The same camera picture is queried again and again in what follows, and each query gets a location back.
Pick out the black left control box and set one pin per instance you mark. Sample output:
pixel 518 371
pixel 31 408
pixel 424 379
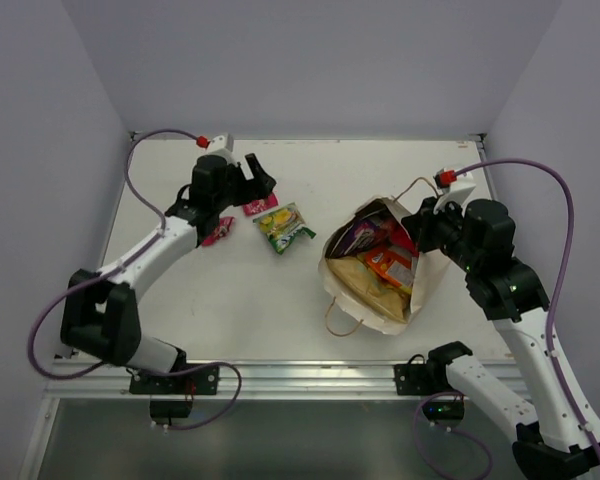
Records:
pixel 166 411

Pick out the black right control box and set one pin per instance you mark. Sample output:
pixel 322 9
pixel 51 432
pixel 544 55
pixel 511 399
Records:
pixel 438 410

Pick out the purple Fox's candy packet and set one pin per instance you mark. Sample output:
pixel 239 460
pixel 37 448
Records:
pixel 364 234

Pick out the small pink candy packet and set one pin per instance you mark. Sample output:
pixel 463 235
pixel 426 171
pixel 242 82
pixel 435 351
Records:
pixel 220 231

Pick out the tan yellow snack packet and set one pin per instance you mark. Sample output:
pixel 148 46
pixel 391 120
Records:
pixel 370 288

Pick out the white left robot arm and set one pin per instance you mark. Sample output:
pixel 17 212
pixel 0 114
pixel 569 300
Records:
pixel 101 315

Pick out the aluminium mounting rail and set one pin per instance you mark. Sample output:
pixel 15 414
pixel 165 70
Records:
pixel 292 380

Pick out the red white snack packet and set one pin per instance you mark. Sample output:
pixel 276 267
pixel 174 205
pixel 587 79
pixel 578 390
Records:
pixel 399 237

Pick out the pink snack packet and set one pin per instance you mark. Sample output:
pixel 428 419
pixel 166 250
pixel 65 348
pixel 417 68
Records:
pixel 260 206

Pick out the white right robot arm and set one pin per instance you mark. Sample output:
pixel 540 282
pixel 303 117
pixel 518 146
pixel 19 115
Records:
pixel 555 434

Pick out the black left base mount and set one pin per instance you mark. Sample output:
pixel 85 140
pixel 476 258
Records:
pixel 202 382

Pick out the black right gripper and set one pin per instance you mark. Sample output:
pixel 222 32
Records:
pixel 422 223

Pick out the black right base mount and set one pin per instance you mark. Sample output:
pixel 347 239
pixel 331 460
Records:
pixel 419 377

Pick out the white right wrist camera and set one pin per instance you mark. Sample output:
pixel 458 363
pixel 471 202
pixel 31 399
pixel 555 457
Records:
pixel 454 188

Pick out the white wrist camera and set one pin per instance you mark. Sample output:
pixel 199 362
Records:
pixel 454 188
pixel 221 145

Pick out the orange Fox's candy packet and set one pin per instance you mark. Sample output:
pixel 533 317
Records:
pixel 393 264

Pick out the green yellow snack packet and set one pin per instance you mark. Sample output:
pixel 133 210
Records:
pixel 282 226

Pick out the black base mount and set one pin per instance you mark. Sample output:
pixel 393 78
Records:
pixel 419 377
pixel 202 382

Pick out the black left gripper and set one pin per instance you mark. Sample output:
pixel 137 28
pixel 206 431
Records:
pixel 245 181

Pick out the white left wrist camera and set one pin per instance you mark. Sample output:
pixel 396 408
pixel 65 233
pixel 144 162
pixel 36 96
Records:
pixel 221 145

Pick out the black control box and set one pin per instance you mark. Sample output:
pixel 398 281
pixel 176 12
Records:
pixel 166 411
pixel 438 410

